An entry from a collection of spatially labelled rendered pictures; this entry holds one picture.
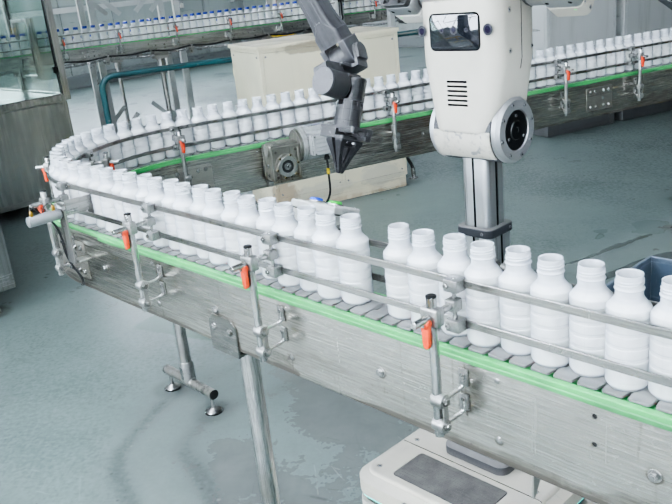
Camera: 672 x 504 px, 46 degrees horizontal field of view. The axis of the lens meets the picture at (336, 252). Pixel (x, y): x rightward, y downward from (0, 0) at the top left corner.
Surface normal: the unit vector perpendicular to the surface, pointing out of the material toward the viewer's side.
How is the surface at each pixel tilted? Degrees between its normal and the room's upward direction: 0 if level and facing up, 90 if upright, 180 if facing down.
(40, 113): 90
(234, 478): 0
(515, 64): 101
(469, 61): 90
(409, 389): 90
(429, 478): 0
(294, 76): 90
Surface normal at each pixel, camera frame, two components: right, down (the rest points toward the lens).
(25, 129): 0.70, 0.18
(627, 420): -0.71, 0.30
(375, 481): -0.45, -0.65
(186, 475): -0.10, -0.94
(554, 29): 0.45, 0.25
